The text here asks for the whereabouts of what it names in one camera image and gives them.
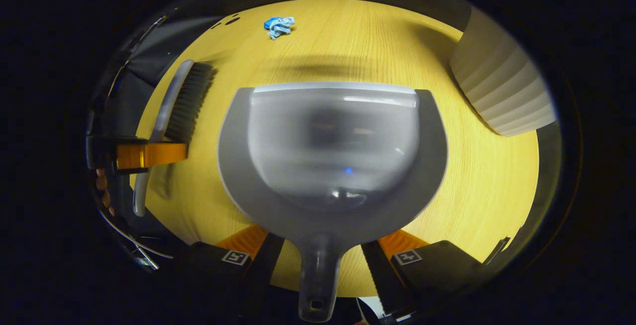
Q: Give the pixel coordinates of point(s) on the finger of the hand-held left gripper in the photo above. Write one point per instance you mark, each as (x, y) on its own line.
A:
(154, 155)

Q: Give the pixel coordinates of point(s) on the grey dustpan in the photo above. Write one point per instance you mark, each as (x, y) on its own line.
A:
(333, 141)

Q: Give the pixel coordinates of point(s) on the blue paper trash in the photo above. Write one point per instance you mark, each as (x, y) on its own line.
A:
(278, 24)

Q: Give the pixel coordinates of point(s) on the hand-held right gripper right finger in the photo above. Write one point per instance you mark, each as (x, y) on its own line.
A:
(380, 270)

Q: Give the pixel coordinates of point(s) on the white ribbed garbage bin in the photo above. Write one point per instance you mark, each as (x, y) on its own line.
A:
(502, 86)

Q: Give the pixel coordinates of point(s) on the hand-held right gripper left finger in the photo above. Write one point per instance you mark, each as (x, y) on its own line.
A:
(261, 260)

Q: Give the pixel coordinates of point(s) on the small grey broom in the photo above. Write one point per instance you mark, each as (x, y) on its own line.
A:
(191, 101)

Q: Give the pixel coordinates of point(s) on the wooden desktop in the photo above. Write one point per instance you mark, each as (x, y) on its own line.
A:
(348, 46)

